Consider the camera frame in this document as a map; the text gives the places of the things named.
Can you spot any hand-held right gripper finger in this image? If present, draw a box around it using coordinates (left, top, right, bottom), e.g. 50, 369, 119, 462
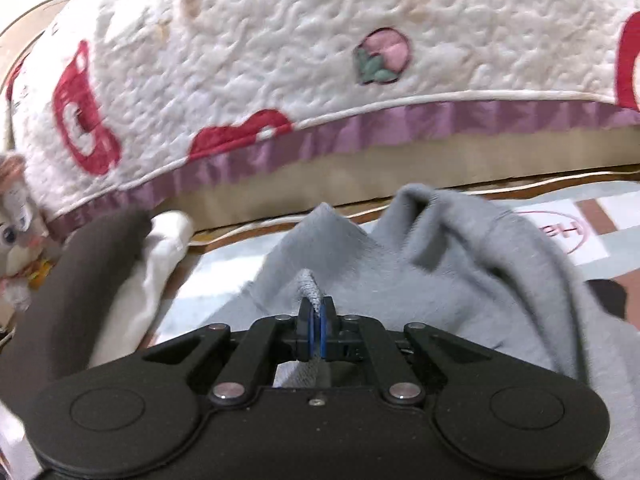
320, 298, 493, 408
142, 297, 320, 408

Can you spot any grey knit sweater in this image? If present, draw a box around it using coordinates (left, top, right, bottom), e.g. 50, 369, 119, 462
235, 183, 640, 480

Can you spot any beige bed base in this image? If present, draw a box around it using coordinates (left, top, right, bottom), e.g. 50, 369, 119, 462
185, 125, 640, 238

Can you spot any dark grey garment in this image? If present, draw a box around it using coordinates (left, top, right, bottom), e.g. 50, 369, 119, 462
0, 207, 153, 411

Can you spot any white bear-print quilt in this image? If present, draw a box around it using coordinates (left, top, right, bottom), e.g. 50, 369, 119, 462
5, 0, 640, 241

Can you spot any grey plush rabbit toy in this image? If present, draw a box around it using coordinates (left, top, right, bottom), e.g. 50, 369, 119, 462
0, 152, 63, 311

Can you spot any beige curved headboard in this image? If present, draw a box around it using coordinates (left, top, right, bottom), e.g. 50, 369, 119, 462
0, 0, 81, 101

